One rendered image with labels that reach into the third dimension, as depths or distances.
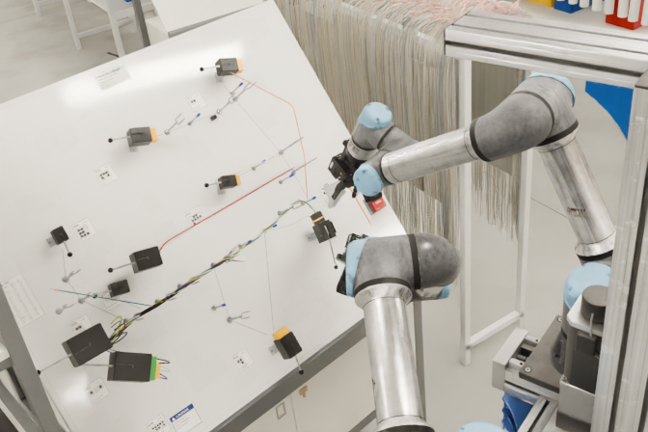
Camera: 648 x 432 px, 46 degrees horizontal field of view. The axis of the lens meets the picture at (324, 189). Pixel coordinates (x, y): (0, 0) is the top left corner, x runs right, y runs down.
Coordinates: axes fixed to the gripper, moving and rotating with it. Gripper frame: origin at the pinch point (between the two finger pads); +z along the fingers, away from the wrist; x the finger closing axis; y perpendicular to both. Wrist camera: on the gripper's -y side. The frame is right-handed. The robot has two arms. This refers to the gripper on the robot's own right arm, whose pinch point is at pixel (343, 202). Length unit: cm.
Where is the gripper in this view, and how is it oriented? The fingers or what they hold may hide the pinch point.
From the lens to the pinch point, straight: 216.6
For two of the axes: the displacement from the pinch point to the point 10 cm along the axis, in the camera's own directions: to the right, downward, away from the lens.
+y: -5.7, -7.2, 3.9
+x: -7.8, 3.2, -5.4
